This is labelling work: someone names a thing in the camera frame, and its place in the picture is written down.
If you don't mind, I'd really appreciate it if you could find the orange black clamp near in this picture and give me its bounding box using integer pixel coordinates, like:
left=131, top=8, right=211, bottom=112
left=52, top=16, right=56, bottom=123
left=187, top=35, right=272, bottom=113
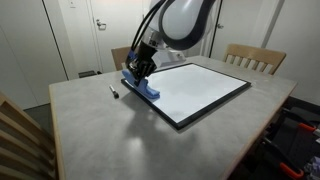
left=262, top=138, right=304, bottom=180

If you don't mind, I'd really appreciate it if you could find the orange black clamp far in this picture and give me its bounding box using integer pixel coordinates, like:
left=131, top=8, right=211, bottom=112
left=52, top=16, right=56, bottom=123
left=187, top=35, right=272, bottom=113
left=282, top=108, right=317, bottom=132

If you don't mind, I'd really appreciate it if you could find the black framed white board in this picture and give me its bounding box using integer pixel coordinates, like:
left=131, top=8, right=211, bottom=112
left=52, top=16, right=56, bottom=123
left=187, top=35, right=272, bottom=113
left=121, top=63, right=251, bottom=130

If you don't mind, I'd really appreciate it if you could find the wooden chair by robot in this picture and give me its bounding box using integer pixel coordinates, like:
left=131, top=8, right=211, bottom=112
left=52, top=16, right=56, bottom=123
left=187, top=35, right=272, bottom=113
left=223, top=44, right=286, bottom=75

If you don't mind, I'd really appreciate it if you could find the orange black clamp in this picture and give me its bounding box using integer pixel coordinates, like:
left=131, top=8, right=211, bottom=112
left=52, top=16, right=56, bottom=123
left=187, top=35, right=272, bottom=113
left=262, top=138, right=304, bottom=180
left=282, top=108, right=317, bottom=132

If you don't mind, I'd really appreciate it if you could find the wooden chair near door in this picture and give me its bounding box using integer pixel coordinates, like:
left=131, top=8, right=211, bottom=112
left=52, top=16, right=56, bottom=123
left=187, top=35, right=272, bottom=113
left=111, top=47, right=130, bottom=71

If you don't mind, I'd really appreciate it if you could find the silver door lever handle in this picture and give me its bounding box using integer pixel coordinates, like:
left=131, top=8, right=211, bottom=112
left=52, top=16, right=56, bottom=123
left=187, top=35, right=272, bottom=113
left=96, top=19, right=106, bottom=30

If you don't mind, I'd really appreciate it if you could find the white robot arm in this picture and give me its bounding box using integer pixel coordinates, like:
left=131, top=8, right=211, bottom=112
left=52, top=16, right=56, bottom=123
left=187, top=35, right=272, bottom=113
left=125, top=0, right=216, bottom=86

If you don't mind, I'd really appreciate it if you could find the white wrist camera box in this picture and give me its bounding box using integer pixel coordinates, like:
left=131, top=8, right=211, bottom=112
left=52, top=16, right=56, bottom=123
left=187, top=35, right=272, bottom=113
left=152, top=50, right=186, bottom=69

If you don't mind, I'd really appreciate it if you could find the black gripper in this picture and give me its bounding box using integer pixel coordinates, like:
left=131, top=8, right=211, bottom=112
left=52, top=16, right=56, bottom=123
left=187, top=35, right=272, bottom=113
left=125, top=42, right=157, bottom=87

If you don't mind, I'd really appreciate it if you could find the blue cloth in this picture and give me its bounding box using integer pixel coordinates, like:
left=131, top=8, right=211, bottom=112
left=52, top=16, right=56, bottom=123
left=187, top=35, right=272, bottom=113
left=122, top=69, right=160, bottom=99

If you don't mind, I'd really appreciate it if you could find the wooden chair front left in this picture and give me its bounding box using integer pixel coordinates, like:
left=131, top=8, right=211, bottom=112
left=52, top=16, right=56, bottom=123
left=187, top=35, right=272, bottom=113
left=0, top=94, right=58, bottom=180

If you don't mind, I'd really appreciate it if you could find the white wall light switch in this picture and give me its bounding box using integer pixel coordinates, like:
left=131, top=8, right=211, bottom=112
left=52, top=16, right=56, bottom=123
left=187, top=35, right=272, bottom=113
left=68, top=0, right=76, bottom=8

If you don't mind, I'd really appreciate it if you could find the black marker pen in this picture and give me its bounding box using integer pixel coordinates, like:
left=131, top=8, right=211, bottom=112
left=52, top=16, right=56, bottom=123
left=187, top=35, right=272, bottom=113
left=109, top=85, right=119, bottom=99

